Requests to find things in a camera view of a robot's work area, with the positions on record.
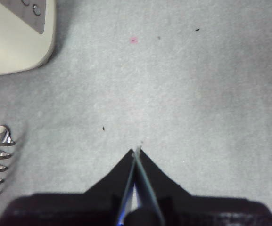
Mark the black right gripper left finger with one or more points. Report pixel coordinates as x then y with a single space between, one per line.
79 208

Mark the cream two-slot toaster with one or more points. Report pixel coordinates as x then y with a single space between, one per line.
13 51

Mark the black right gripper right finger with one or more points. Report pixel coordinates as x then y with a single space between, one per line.
197 209

